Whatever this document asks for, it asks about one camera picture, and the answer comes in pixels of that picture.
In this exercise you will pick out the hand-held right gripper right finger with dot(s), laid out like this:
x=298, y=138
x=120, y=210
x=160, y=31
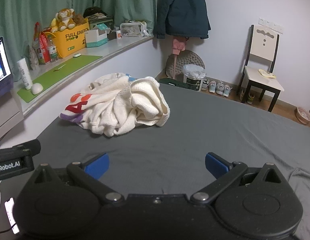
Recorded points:
x=215, y=165

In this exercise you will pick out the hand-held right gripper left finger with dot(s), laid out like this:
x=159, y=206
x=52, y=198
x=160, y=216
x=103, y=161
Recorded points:
x=97, y=166

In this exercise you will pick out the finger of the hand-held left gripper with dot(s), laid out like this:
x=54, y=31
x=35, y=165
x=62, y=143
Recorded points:
x=32, y=147

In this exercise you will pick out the white knit sweater coloured letters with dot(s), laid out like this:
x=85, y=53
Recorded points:
x=114, y=107

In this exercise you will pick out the bed with grey sheet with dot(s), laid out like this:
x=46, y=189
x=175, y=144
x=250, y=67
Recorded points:
x=195, y=130

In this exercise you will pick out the smartphone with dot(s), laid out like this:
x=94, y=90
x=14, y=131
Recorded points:
x=11, y=215

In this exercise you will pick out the white lotion tube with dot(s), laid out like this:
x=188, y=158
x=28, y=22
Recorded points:
x=24, y=73

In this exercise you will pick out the light sneaker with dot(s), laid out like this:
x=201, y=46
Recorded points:
x=220, y=88
x=205, y=85
x=227, y=91
x=212, y=87

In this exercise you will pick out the shoe with green trim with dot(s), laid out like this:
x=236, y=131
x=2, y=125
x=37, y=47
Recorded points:
x=251, y=98

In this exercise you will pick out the green desk mat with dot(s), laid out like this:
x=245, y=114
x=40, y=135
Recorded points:
x=69, y=70

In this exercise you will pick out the white bucket with bag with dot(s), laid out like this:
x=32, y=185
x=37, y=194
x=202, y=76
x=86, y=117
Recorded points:
x=192, y=80

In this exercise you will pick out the laptop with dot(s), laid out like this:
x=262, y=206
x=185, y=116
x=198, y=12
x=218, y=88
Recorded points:
x=1, y=65

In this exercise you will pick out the dark green flat box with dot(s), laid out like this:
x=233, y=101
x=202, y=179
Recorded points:
x=172, y=82

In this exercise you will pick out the clear water bottle green label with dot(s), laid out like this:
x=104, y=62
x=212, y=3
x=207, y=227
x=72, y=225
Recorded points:
x=52, y=51

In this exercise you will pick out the red snack bag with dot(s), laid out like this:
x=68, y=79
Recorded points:
x=42, y=47

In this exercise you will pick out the pink basket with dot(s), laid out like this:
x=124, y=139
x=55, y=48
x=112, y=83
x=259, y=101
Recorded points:
x=304, y=116

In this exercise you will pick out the small white oval device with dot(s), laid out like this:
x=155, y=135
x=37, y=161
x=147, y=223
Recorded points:
x=76, y=55

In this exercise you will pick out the yellow cloth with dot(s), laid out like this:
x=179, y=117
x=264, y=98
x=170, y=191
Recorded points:
x=266, y=73

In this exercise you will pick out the grey round massage cushion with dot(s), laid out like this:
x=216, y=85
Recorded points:
x=180, y=61

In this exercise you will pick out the yellow storage box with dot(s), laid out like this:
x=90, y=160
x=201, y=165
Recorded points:
x=72, y=42

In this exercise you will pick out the white and teal box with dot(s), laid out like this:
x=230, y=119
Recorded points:
x=94, y=38

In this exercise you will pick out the tan monkey plush toy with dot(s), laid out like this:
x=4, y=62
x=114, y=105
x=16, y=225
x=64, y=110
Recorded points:
x=63, y=18

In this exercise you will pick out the small white pill bottle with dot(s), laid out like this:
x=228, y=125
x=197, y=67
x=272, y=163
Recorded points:
x=118, y=34

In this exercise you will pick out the brown plush toy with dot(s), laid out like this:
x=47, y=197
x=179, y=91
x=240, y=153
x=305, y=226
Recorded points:
x=78, y=18

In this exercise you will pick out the clear zip pouch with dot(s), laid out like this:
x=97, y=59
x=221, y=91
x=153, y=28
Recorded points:
x=132, y=30

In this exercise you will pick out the dark green tin box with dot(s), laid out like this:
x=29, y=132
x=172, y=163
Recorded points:
x=104, y=21

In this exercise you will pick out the black cap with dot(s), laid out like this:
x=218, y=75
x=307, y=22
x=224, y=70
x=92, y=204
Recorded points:
x=94, y=12

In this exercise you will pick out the dark teal jacket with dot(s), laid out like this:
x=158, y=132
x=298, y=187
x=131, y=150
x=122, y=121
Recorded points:
x=182, y=7

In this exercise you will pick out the white chair with black frame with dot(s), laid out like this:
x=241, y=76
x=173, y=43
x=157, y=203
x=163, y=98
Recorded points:
x=262, y=76

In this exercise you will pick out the white wall socket strip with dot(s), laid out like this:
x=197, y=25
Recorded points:
x=271, y=25

